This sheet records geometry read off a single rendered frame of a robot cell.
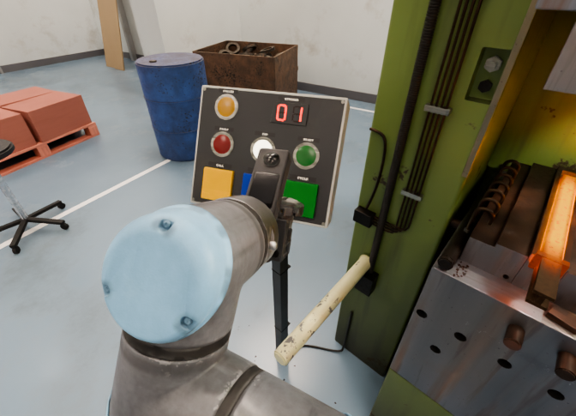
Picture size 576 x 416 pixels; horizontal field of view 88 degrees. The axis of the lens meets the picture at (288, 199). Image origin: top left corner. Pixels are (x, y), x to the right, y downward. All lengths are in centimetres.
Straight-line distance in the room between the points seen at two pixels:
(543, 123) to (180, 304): 103
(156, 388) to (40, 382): 158
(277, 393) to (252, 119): 56
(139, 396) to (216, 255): 13
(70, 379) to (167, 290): 157
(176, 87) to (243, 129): 209
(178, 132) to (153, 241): 269
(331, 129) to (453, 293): 42
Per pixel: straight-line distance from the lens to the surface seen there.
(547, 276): 65
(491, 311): 73
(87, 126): 393
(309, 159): 65
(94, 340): 184
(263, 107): 70
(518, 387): 87
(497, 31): 73
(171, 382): 28
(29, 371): 191
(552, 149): 112
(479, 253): 73
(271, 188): 40
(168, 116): 287
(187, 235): 21
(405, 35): 78
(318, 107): 67
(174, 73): 275
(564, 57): 58
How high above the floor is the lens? 140
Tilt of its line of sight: 36 degrees down
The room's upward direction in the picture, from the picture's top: straight up
